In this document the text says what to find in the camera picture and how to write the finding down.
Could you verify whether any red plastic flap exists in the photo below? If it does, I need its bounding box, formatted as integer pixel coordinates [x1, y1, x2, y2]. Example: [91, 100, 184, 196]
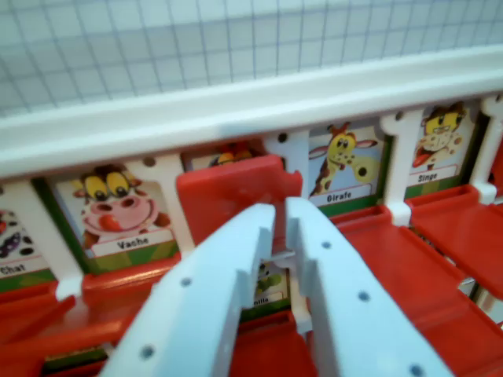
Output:
[405, 183, 503, 300]
[331, 204, 503, 377]
[79, 257, 186, 342]
[176, 153, 304, 253]

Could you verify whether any gorilla picture card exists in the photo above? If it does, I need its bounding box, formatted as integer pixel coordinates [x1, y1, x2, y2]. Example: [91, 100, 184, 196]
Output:
[240, 259, 295, 324]

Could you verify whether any cow picture card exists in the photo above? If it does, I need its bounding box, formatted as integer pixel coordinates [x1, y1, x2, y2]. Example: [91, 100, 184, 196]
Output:
[31, 163, 182, 276]

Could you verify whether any giraffe picture card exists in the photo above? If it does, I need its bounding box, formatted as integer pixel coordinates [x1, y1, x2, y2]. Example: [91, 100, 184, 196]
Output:
[307, 122, 393, 218]

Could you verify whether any lion picture card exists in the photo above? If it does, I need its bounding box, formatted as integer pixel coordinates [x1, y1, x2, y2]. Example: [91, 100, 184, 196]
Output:
[181, 139, 269, 172]

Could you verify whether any cat picture card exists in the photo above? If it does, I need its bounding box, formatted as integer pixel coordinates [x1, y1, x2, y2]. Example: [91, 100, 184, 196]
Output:
[0, 207, 57, 294]

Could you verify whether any monkey picture card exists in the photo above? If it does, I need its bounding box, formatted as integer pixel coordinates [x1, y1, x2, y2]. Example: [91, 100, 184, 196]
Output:
[403, 101, 491, 200]

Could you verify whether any red and white game board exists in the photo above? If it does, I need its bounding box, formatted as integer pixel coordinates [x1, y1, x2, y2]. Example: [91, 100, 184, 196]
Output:
[0, 0, 503, 377]

